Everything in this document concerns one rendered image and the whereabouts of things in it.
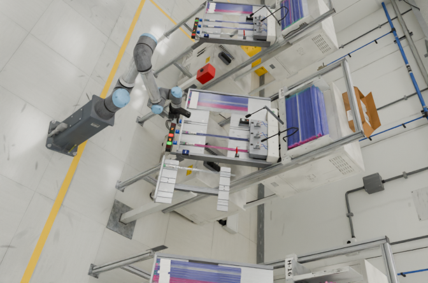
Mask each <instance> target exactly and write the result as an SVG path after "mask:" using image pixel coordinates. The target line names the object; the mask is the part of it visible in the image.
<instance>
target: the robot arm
mask: <svg viewBox="0 0 428 283"><path fill-rule="evenodd" d="M156 46H157V39H156V37H155V36H154V35H152V34H150V33H143V34H142V35H141V36H140V37H139V40H138V42H137V44H136V46H135V47H134V50H133V57H132V59H131V61H130V63H129V65H128V67H127V69H126V71H125V72H124V74H122V75H120V77H119V79H118V80H117V83H116V85H115V87H114V89H113V91H112V93H111V94H110V95H109V96H108V97H107V98H105V99H100V100H98V101H97V102H96V103H95V105H94V110H95V112H96V114H97V115H98V116H99V117H100V118H102V119H104V120H109V119H111V118H112V117H113V116H114V115H115V113H116V112H117V111H118V110H120V109H121V108H123V107H125V106H126V105H127V104H128V103H129V102H130V98H131V97H130V93H131V91H132V89H133V88H134V86H135V84H136V81H135V79H136V77H137V76H138V74H139V73H140V74H141V77H142V79H143V82H144V85H145V87H146V91H147V93H148V95H149V98H150V101H151V103H152V108H151V110H152V112H153V113H155V114H160V113H161V112H162V110H163V108H164V104H165V102H166V100H167V99H168V100H171V103H170V104H169V115H168V118H169V119H174V120H172V121H171V122H172V123H175V124H177V125H178V124H179V123H180V114H181V115H183V116H185V117H186V118H190V116H191V112H189V111H187V110H186V109H184V108H182V89H181V88H179V87H173V88H172V89H166V88H162V87H158V86H157V83H156V81H155V77H154V75H153V72H152V63H151V59H152V55H153V53H154V50H155V48H156Z"/></svg>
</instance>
